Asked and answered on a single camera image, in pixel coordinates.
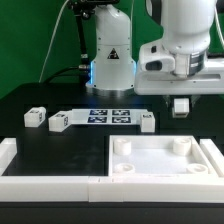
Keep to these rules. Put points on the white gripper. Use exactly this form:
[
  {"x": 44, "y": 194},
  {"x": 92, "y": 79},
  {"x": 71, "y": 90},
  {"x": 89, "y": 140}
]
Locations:
[{"x": 193, "y": 74}]

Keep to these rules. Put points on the white square tabletop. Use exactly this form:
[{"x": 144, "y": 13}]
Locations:
[{"x": 157, "y": 155}]

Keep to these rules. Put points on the white U-shaped obstacle fence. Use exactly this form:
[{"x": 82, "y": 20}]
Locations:
[{"x": 201, "y": 188}]

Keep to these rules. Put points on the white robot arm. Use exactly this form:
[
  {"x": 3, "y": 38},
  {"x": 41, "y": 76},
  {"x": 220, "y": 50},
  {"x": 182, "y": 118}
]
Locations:
[{"x": 185, "y": 26}]

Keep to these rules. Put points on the white base sheet with tags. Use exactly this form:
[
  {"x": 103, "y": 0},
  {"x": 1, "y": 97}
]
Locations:
[{"x": 106, "y": 116}]

